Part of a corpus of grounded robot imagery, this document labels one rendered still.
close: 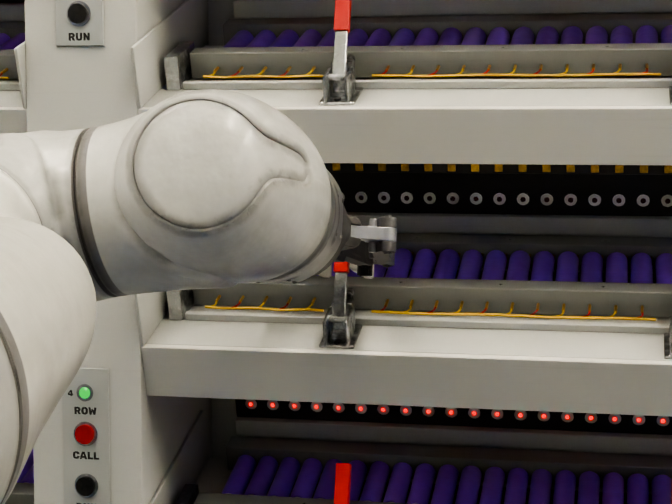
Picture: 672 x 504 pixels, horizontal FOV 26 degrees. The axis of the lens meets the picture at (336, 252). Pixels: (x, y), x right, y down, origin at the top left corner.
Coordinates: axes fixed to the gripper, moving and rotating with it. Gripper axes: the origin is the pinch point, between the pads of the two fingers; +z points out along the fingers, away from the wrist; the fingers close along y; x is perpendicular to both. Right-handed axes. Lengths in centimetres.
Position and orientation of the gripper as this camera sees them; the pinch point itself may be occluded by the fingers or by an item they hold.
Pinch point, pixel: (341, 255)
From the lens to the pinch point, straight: 116.0
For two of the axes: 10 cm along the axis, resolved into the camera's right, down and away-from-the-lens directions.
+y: 9.8, 0.2, -2.0
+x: 0.4, -9.9, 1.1
